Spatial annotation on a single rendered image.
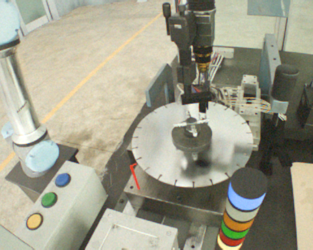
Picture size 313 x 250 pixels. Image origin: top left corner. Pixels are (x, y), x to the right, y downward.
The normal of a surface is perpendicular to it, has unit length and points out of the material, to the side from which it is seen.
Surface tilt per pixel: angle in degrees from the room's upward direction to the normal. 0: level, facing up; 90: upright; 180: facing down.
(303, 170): 0
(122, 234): 0
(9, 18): 82
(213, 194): 0
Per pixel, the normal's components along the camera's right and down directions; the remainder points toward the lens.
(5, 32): 0.77, 0.24
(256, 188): -0.13, -0.75
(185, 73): -0.48, 0.62
